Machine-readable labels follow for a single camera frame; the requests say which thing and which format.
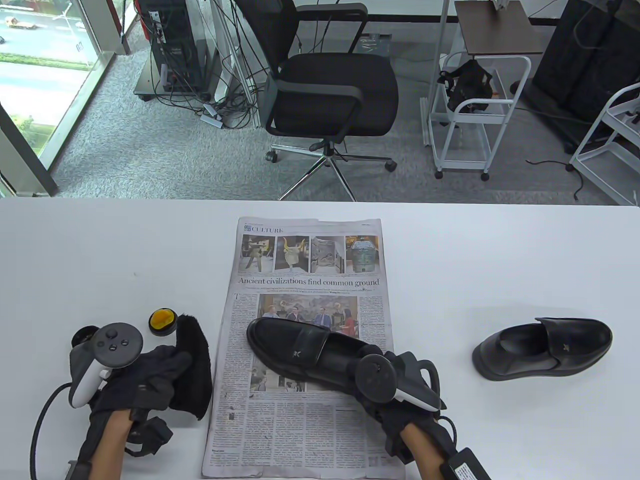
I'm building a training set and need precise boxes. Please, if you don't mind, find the white metal pole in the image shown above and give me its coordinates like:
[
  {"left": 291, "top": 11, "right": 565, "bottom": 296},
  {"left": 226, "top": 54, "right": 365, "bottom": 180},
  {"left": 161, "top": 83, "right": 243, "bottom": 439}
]
[{"left": 422, "top": 0, "right": 451, "bottom": 148}]

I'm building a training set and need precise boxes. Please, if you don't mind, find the glass window with frame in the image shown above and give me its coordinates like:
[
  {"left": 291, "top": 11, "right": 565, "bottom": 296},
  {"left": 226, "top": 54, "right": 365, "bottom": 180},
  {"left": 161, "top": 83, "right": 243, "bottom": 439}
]
[{"left": 0, "top": 0, "right": 141, "bottom": 196}]

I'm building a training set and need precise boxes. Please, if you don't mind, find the black leather loafer shoe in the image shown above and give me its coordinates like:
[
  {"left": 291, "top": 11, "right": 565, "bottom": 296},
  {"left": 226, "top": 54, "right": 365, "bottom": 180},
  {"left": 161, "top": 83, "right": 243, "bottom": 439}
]
[
  {"left": 471, "top": 317, "right": 614, "bottom": 382},
  {"left": 246, "top": 317, "right": 396, "bottom": 396}
]

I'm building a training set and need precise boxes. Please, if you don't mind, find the black bag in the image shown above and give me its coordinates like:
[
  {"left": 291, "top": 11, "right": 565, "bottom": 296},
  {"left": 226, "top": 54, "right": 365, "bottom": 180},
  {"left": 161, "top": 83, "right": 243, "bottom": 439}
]
[{"left": 438, "top": 59, "right": 495, "bottom": 113}]

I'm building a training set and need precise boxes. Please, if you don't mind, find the grey power strip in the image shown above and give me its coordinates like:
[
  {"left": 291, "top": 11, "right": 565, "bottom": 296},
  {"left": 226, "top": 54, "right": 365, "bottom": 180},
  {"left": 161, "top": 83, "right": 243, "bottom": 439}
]
[{"left": 200, "top": 102, "right": 225, "bottom": 128}]

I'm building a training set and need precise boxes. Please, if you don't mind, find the person's left forearm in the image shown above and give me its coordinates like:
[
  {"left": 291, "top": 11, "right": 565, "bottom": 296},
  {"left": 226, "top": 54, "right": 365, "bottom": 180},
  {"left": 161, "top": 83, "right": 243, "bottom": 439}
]
[{"left": 90, "top": 407, "right": 136, "bottom": 480}]

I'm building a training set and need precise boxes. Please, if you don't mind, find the black cabinet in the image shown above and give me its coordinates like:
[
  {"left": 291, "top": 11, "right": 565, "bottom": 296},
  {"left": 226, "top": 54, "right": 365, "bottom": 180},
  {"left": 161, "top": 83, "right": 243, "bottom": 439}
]
[{"left": 510, "top": 0, "right": 640, "bottom": 153}]

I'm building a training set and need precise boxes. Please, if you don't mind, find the white mesh rolling cart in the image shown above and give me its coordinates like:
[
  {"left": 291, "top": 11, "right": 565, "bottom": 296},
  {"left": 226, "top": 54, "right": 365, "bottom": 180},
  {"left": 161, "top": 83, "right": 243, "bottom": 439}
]
[{"left": 429, "top": 54, "right": 532, "bottom": 181}]

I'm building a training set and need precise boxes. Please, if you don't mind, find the brown top side table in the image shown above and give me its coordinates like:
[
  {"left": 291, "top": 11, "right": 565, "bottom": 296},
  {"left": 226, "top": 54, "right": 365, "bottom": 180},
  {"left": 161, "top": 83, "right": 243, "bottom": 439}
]
[{"left": 454, "top": 0, "right": 545, "bottom": 57}]

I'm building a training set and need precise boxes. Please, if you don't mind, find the dark wheeled platform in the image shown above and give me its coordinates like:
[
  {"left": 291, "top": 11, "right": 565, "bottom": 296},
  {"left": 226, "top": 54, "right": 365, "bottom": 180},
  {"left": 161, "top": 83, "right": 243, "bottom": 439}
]
[{"left": 133, "top": 50, "right": 223, "bottom": 103}]

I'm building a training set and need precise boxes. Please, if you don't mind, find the black computer tower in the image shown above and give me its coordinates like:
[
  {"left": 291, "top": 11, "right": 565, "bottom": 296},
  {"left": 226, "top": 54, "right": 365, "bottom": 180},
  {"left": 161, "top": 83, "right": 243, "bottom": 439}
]
[{"left": 137, "top": 0, "right": 211, "bottom": 96}]

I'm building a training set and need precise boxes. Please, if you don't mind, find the printed newspaper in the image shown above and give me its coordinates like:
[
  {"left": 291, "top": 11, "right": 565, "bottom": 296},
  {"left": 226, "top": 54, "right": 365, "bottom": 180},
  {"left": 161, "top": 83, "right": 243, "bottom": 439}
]
[{"left": 201, "top": 216, "right": 407, "bottom": 480}]

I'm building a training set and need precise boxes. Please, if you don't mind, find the black fuzzy cloth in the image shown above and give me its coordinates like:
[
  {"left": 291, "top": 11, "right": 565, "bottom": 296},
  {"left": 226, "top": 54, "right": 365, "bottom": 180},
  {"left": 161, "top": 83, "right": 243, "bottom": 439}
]
[{"left": 172, "top": 313, "right": 213, "bottom": 421}]

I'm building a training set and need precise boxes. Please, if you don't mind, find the white tiered rolling cart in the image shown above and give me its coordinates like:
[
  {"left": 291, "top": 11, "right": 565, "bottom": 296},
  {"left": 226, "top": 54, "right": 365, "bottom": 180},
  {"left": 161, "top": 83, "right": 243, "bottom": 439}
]
[{"left": 569, "top": 82, "right": 640, "bottom": 207}]

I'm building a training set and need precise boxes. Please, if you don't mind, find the black office chair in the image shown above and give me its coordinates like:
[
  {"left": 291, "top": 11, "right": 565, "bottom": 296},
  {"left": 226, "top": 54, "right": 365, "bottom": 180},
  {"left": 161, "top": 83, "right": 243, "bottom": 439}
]
[{"left": 234, "top": 0, "right": 400, "bottom": 202}]

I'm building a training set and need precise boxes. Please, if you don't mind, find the white metal frame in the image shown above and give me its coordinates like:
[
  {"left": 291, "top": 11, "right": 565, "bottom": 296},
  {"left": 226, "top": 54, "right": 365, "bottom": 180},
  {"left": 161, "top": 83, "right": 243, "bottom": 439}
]
[{"left": 207, "top": 0, "right": 263, "bottom": 131}]

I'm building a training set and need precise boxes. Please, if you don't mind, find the person's left hand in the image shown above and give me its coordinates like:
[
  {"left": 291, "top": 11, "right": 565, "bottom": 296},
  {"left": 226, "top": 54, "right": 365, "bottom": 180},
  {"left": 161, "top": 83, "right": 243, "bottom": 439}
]
[{"left": 92, "top": 347, "right": 193, "bottom": 456}]

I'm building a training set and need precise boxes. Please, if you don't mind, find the round black shoe polish tin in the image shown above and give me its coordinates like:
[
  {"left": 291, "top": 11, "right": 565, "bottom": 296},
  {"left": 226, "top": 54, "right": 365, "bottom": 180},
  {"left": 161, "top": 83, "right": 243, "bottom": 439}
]
[{"left": 71, "top": 325, "right": 101, "bottom": 348}]

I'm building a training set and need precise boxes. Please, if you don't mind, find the black floor cable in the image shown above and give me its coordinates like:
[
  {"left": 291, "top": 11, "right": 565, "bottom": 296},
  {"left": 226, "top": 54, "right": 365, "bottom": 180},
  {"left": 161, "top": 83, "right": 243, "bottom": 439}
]
[{"left": 526, "top": 159, "right": 585, "bottom": 202}]

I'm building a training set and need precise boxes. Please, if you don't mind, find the person's right forearm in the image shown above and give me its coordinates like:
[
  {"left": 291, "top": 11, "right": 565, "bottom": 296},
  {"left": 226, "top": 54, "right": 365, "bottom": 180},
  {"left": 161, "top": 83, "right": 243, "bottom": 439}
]
[{"left": 400, "top": 420, "right": 451, "bottom": 480}]

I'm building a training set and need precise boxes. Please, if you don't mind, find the tangle of black cables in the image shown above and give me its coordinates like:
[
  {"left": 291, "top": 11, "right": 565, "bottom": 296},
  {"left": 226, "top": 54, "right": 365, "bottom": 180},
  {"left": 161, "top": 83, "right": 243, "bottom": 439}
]
[{"left": 150, "top": 50, "right": 266, "bottom": 131}]

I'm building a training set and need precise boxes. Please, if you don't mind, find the person's right hand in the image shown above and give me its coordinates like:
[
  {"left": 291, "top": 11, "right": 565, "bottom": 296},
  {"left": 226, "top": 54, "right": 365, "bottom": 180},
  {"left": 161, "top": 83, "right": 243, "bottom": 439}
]
[{"left": 365, "top": 351, "right": 446, "bottom": 453}]

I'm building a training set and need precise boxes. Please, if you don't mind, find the grey motion controller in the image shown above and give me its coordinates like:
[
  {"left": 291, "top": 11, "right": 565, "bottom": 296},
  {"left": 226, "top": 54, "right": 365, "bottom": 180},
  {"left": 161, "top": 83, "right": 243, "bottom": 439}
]
[
  {"left": 68, "top": 323, "right": 144, "bottom": 409},
  {"left": 352, "top": 354, "right": 447, "bottom": 412}
]

